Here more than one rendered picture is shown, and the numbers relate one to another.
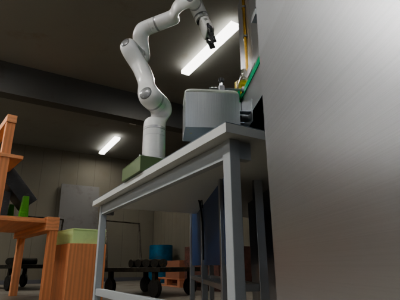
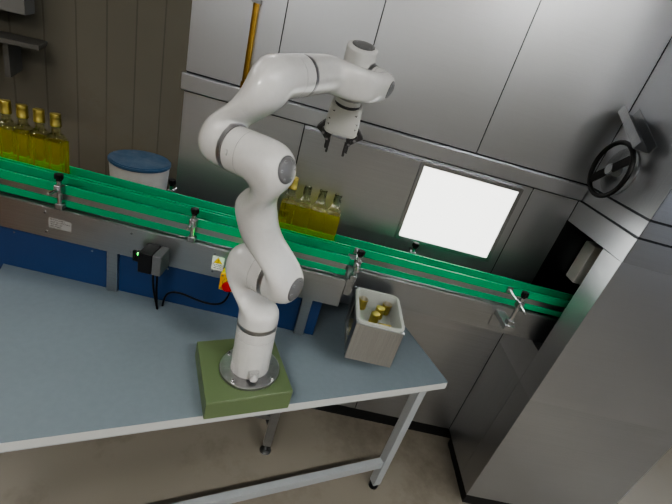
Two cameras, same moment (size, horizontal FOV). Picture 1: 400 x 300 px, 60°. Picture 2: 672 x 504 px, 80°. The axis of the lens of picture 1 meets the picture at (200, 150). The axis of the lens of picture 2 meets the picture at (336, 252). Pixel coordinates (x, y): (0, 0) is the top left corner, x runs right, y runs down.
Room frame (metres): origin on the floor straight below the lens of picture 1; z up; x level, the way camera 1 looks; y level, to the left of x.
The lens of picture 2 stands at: (1.55, 1.21, 1.79)
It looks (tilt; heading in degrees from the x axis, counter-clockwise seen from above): 26 degrees down; 271
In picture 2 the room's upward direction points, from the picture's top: 17 degrees clockwise
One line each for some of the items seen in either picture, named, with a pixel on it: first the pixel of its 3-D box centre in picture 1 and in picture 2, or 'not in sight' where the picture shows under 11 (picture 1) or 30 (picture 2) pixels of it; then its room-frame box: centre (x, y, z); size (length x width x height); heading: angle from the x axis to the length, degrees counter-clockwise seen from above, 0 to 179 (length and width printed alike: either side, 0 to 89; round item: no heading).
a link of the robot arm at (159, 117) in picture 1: (158, 113); (254, 285); (1.76, 0.23, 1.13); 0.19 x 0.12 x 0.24; 158
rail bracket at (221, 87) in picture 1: (226, 90); (356, 262); (1.49, -0.13, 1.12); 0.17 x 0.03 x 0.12; 97
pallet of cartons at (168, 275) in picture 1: (185, 272); not in sight; (6.56, 0.27, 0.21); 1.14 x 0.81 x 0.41; 31
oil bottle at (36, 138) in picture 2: not in sight; (41, 148); (2.71, -0.11, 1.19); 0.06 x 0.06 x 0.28; 7
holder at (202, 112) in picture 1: (216, 118); (371, 322); (1.36, -0.07, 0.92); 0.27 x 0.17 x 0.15; 97
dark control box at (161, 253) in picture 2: not in sight; (153, 260); (2.18, 0.02, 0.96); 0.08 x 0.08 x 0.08; 7
